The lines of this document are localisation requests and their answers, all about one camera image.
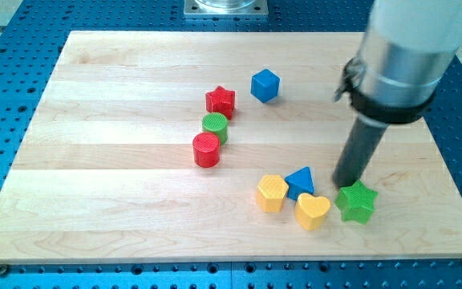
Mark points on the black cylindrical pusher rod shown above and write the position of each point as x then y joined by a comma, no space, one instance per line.
360,146

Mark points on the green star block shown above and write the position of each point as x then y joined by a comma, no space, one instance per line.
356,203

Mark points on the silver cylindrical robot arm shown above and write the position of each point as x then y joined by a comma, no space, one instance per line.
405,51

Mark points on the red star block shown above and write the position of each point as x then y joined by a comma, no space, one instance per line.
221,100

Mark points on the blue triangle block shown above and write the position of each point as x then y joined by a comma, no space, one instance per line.
299,182

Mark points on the red cylinder block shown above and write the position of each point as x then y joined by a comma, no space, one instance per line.
206,149

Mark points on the green cylinder block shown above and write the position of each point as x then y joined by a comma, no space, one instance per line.
216,123

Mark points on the yellow hexagon block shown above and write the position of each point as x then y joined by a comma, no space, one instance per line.
271,193

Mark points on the blue cube block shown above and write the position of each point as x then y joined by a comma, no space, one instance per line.
265,85

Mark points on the light wooden board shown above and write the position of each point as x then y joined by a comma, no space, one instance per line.
106,172

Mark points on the yellow heart block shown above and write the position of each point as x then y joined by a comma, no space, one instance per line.
310,211

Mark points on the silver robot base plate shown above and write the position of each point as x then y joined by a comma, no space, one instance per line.
200,8

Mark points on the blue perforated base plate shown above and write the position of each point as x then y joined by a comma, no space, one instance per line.
31,40

